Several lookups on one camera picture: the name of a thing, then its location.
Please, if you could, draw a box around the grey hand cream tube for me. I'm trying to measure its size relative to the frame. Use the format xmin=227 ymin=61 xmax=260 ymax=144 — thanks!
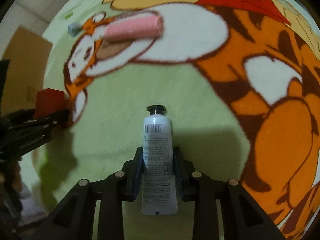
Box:
xmin=142 ymin=105 xmax=178 ymax=215

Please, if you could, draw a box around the brown cardboard box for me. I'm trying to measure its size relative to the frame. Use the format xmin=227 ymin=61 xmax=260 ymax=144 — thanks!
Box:
xmin=1 ymin=27 xmax=52 ymax=116

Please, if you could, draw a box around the pink hair comb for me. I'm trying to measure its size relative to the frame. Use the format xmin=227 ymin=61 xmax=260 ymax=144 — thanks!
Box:
xmin=92 ymin=13 xmax=164 ymax=42

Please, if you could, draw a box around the person left hand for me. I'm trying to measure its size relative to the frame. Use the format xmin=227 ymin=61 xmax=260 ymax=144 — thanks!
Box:
xmin=1 ymin=160 xmax=23 ymax=206

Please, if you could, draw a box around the green Winnie Pooh blanket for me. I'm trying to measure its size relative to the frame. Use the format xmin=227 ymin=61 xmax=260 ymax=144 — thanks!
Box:
xmin=33 ymin=0 xmax=319 ymax=239

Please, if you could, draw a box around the red cube box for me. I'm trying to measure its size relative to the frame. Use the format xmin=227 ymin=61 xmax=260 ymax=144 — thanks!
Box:
xmin=33 ymin=88 xmax=66 ymax=119

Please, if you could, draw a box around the small blue-grey block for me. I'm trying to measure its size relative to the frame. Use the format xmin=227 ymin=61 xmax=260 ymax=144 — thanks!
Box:
xmin=67 ymin=23 xmax=82 ymax=37

